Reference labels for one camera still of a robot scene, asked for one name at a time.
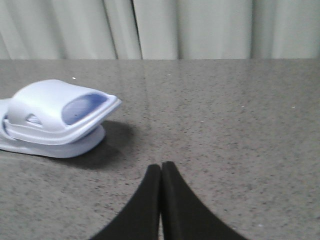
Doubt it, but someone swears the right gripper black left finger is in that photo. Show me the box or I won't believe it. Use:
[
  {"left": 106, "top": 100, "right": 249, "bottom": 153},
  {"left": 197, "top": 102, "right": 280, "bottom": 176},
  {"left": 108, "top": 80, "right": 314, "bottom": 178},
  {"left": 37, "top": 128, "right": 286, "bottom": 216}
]
[{"left": 91, "top": 164, "right": 161, "bottom": 240}]

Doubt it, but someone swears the pale green curtain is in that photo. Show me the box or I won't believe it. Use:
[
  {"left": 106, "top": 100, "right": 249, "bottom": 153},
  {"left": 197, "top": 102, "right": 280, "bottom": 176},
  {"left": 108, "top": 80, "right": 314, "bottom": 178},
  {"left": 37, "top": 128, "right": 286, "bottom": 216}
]
[{"left": 0, "top": 0, "right": 320, "bottom": 60}]

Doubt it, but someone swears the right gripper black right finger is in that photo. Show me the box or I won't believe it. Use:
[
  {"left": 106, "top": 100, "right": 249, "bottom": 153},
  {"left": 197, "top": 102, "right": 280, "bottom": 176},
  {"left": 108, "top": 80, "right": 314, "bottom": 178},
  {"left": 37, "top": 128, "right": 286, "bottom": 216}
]
[{"left": 161, "top": 161, "right": 245, "bottom": 240}]

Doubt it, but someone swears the light blue slipper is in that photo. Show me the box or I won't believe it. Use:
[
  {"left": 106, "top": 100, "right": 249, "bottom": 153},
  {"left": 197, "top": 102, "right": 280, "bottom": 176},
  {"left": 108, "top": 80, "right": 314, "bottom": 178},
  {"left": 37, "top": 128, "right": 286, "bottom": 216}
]
[
  {"left": 0, "top": 98, "right": 106, "bottom": 159},
  {"left": 3, "top": 79, "right": 121, "bottom": 145}
]

